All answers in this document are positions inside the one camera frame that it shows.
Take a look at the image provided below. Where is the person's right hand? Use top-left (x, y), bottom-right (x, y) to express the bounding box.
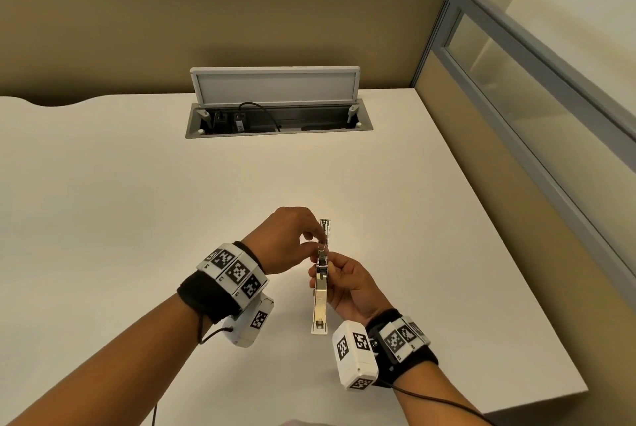
top-left (308, 252), bottom-right (394, 326)

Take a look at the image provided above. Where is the person's left hand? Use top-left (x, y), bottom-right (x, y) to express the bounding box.
top-left (241, 206), bottom-right (327, 276)

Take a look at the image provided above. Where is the silver white stapler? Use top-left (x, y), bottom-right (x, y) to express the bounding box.
top-left (310, 217), bottom-right (334, 335)

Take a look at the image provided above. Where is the person's right forearm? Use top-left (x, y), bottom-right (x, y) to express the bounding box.
top-left (392, 362), bottom-right (494, 426)

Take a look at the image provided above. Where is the person's left forearm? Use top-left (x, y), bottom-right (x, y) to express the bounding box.
top-left (0, 292), bottom-right (212, 426)

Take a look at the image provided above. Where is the white marker-tag wristband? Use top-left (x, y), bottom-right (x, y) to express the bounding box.
top-left (373, 315), bottom-right (431, 367)
top-left (197, 242), bottom-right (269, 313)

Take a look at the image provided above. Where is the beige desk partition panel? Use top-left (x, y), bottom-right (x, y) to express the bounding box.
top-left (0, 0), bottom-right (455, 107)

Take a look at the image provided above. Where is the grey framed glass partition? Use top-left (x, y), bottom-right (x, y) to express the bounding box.
top-left (414, 0), bottom-right (636, 367)

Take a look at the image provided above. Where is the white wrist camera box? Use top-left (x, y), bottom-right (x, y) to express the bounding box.
top-left (331, 320), bottom-right (380, 391)
top-left (221, 293), bottom-right (275, 348)

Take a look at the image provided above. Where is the black wrist strap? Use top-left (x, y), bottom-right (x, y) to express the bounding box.
top-left (177, 241), bottom-right (265, 326)
top-left (364, 309), bottom-right (439, 388)

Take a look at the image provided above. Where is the grey desk cable box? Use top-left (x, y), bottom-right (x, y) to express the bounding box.
top-left (185, 99), bottom-right (374, 139)

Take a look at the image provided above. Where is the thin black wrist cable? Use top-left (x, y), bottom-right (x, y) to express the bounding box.
top-left (150, 314), bottom-right (234, 426)
top-left (393, 383), bottom-right (499, 426)

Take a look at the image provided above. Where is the black looped power cable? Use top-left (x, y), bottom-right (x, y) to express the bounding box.
top-left (238, 102), bottom-right (282, 133)

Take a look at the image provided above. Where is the grey cable box lid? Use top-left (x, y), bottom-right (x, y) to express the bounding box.
top-left (190, 66), bottom-right (362, 109)

